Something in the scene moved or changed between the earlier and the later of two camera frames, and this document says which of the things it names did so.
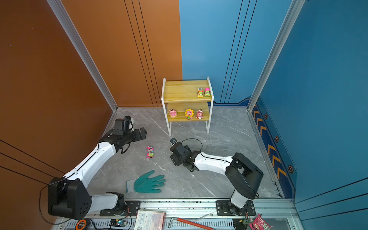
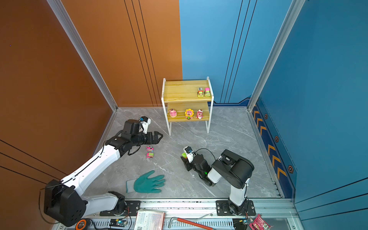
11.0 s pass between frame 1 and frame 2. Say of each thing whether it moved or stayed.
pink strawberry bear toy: stayed
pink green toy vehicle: stayed
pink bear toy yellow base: stayed
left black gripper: moved
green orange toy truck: stayed
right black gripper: moved
